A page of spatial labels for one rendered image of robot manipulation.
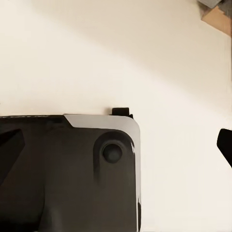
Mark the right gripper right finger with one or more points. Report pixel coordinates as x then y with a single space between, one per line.
224 143

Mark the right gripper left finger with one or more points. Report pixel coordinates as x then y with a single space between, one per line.
12 144

